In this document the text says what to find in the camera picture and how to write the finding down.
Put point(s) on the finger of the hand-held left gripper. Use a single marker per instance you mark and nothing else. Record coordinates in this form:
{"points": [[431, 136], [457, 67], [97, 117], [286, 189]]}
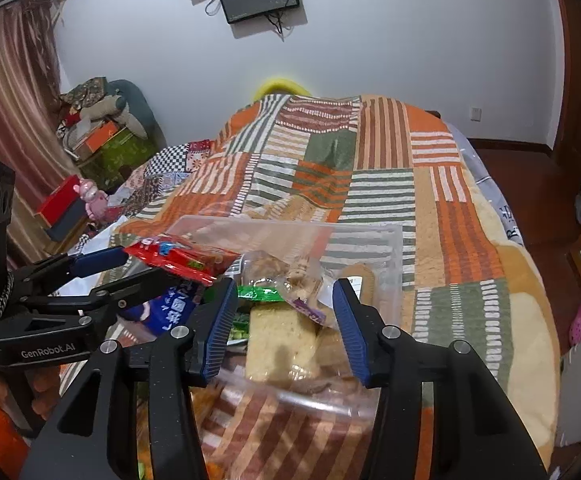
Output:
{"points": [[98, 261], [120, 296]]}

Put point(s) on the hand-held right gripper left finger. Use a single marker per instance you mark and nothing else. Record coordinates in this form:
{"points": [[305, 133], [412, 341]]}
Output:
{"points": [[218, 330]]}

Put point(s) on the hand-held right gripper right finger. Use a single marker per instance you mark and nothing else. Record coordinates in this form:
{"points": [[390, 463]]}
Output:
{"points": [[350, 330]]}

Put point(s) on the sponge cake slice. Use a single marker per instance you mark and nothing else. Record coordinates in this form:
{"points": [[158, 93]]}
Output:
{"points": [[280, 345]]}

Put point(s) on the red snack packet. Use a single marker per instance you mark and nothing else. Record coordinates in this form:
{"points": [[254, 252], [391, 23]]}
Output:
{"points": [[180, 257]]}

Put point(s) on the clear plastic container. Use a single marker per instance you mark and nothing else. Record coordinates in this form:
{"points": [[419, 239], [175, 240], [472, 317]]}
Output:
{"points": [[360, 250]]}

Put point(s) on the person's left hand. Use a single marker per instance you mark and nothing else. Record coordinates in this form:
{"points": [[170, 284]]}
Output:
{"points": [[45, 390]]}

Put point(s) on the blue snack packet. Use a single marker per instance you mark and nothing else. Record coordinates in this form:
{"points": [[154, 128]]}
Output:
{"points": [[165, 310]]}

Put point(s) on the dark grey box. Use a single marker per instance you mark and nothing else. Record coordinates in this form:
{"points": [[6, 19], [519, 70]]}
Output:
{"points": [[68, 225]]}

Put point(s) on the green pea packet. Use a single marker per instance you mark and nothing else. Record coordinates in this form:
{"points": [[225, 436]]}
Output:
{"points": [[253, 294]]}

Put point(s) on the pink toy figure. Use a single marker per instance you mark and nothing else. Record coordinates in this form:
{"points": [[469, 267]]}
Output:
{"points": [[93, 200]]}

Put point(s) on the red box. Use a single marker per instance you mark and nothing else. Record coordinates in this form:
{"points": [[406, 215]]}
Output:
{"points": [[60, 205]]}

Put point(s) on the clear bun packet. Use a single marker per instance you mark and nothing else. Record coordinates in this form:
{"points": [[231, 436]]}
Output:
{"points": [[270, 275]]}

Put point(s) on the green patterned box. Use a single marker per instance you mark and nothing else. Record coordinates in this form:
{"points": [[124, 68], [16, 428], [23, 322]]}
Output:
{"points": [[120, 160]]}

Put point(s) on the striped brown curtain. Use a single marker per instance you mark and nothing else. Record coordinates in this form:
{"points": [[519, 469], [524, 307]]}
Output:
{"points": [[10, 110]]}

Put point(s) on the checkered patchwork blanket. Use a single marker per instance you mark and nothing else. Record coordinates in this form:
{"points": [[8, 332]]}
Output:
{"points": [[170, 175]]}

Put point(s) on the orange cardboard box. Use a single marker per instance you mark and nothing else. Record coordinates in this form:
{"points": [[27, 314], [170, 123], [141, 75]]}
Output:
{"points": [[98, 137]]}

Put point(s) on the pile of plush toys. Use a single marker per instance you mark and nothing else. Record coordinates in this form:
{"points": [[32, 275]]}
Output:
{"points": [[105, 105]]}

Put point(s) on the striped orange patchwork quilt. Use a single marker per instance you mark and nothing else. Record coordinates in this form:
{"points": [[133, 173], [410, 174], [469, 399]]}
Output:
{"points": [[420, 185]]}

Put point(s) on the grey bedsheet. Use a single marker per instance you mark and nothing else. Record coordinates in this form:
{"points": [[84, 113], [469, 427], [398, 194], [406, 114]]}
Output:
{"points": [[490, 185]]}

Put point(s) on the yellow hoop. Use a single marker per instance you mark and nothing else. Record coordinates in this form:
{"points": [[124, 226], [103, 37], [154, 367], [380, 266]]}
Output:
{"points": [[280, 85]]}

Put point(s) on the wall socket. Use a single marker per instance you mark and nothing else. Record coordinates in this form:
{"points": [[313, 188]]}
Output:
{"points": [[476, 113]]}

